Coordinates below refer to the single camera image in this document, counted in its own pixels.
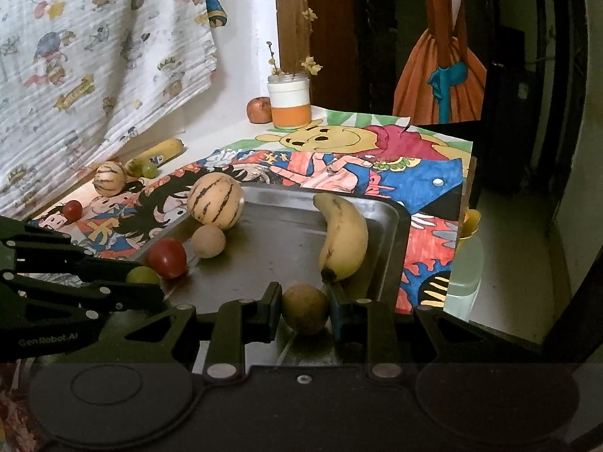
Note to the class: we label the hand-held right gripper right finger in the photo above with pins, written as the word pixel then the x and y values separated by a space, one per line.
pixel 337 315

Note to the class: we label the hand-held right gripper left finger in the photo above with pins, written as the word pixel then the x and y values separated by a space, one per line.
pixel 271 313

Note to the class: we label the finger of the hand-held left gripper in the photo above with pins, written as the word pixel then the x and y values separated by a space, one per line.
pixel 94 292
pixel 70 256

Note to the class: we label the brown round fruit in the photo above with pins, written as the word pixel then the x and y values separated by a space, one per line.
pixel 305 308

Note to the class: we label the red cherry tomato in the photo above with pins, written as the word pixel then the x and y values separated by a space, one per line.
pixel 72 210
pixel 167 258

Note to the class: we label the green grape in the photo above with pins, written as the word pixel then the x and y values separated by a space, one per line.
pixel 142 275
pixel 150 170

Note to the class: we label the metal baking tray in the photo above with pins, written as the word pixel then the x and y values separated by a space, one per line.
pixel 282 245

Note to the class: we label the stout yellow banana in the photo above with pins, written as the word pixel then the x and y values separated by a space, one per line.
pixel 343 240

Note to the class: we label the pale striped yellow melon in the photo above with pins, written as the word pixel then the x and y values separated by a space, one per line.
pixel 110 178

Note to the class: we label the tan round fruit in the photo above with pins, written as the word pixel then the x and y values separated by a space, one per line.
pixel 208 241

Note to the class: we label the dark-striped yellow melon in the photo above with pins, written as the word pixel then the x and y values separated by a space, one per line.
pixel 215 201

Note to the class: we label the slim yellow banana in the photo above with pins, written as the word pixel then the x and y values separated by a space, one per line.
pixel 158 151

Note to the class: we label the cartoon printed tablecloth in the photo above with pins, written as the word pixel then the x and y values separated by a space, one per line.
pixel 117 216

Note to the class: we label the pale green plastic container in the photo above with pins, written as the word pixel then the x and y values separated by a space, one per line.
pixel 466 278

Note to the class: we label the yellow plastic cup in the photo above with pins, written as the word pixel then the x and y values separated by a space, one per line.
pixel 471 223

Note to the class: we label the yellow bear drawing sheet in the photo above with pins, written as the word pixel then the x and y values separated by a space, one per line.
pixel 329 136

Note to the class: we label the white printed blanket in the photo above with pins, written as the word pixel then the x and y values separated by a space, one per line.
pixel 94 56

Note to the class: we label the red apple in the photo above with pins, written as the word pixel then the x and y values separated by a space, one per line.
pixel 259 109

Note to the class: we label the white and orange jar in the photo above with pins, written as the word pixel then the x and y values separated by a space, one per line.
pixel 289 101

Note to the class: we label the yellow flower twig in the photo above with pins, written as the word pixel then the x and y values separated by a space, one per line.
pixel 311 63

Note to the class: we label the dark cabinet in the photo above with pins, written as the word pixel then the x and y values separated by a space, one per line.
pixel 511 127

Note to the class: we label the wall poster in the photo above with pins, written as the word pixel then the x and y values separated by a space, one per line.
pixel 438 70

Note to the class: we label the wooden door frame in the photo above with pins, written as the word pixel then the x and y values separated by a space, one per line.
pixel 306 23

